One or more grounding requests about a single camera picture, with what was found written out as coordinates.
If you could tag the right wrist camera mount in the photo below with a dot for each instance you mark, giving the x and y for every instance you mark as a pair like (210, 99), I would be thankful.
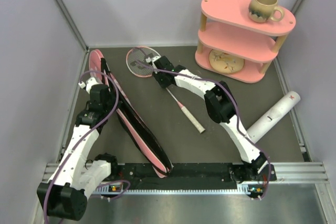
(151, 60)

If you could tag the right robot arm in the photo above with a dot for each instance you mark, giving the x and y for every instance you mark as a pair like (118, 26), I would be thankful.
(221, 108)

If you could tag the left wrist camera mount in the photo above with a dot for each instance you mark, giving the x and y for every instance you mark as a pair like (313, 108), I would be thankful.
(92, 81)

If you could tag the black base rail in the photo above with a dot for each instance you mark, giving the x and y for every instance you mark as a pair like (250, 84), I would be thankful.
(207, 179)

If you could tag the decorated round plate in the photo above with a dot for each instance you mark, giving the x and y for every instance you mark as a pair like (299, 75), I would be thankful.
(225, 63)

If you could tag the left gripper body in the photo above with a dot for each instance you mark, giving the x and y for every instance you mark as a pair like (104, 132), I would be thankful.
(108, 104)

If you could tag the pink three-tier shelf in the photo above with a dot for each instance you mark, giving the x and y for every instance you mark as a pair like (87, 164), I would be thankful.
(225, 26)

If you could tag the pink badminton racket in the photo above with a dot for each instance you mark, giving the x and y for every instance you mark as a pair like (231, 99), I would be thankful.
(144, 55)

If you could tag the pink racket bag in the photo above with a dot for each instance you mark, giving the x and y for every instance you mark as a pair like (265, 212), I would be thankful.
(143, 138)

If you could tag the white shuttlecock tube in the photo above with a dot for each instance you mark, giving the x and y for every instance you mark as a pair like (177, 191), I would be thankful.
(270, 118)

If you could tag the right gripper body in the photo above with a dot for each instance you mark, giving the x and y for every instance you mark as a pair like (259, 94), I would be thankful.
(160, 78)

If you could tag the beige ceramic mug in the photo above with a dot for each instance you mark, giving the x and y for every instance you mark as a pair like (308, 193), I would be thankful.
(262, 10)

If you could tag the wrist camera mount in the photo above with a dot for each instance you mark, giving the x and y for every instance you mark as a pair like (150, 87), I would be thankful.
(151, 60)
(92, 81)

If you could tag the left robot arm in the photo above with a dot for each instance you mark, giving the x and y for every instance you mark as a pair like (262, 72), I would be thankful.
(67, 191)

